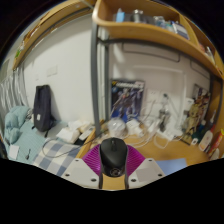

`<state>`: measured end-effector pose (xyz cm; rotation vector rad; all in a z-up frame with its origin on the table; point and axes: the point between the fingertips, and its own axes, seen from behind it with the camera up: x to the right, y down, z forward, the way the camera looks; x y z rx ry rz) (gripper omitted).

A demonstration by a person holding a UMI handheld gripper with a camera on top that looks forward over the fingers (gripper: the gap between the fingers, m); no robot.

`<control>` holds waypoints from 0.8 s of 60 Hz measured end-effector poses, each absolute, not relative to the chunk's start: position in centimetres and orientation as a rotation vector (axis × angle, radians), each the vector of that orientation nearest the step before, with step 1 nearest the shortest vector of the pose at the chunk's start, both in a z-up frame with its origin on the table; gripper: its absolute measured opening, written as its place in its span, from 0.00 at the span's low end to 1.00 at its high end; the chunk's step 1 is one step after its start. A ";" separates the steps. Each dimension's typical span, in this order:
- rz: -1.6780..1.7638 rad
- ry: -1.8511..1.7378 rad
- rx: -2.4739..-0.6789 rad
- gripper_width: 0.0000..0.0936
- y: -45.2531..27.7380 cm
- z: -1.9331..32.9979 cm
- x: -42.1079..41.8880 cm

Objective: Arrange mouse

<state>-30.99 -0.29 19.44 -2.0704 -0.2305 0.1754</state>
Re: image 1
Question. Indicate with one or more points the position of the white charger block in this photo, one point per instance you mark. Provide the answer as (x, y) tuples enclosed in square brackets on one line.
[(134, 127)]

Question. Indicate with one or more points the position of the steel cup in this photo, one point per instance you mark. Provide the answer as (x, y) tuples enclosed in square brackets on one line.
[(164, 118)]

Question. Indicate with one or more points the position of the grey metal post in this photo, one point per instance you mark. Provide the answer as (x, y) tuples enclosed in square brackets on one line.
[(95, 83)]

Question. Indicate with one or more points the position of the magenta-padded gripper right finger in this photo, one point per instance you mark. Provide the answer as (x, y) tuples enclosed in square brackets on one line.
[(148, 171)]

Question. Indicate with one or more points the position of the blue plaid blanket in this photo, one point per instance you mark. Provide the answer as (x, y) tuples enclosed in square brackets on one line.
[(56, 158)]

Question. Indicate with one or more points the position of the teal quilt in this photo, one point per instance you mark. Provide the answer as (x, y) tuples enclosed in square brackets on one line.
[(16, 121)]

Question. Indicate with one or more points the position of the colourful figure box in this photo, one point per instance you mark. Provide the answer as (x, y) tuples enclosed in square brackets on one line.
[(201, 95)]

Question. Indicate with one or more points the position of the black backpack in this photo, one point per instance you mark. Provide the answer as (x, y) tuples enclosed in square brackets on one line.
[(42, 108)]

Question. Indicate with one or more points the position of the small white desk clock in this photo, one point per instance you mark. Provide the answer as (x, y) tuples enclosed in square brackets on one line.
[(194, 141)]

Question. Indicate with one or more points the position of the wooden shelf unit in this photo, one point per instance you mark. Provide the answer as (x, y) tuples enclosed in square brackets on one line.
[(140, 31)]

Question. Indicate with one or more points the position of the robot model kit box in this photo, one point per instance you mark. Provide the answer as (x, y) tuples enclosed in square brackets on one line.
[(128, 100)]

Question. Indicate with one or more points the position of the clear plastic container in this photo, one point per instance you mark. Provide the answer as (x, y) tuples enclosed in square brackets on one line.
[(116, 126)]

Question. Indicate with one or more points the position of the black computer mouse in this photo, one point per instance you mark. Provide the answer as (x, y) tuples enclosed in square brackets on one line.
[(113, 156)]

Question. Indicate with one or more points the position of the red snack can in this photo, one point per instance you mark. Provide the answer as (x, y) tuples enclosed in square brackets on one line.
[(216, 141)]

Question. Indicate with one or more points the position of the white power strip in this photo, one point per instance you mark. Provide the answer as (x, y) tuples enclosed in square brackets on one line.
[(168, 135)]

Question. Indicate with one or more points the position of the white pump lotion bottle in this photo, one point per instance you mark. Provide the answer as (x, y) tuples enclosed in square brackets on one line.
[(206, 140)]

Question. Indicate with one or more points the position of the white paper sheet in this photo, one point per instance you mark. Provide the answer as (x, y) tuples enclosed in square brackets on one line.
[(13, 151)]

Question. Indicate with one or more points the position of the tree creature figurine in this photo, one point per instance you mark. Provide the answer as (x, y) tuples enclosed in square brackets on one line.
[(195, 115)]

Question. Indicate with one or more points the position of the white wall socket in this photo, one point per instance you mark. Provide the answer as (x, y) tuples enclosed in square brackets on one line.
[(165, 97), (153, 96)]

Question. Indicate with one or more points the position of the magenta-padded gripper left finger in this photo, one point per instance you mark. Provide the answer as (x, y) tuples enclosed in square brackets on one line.
[(78, 171)]

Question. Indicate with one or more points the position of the white wall box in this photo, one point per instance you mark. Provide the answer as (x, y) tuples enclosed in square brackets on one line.
[(189, 104)]

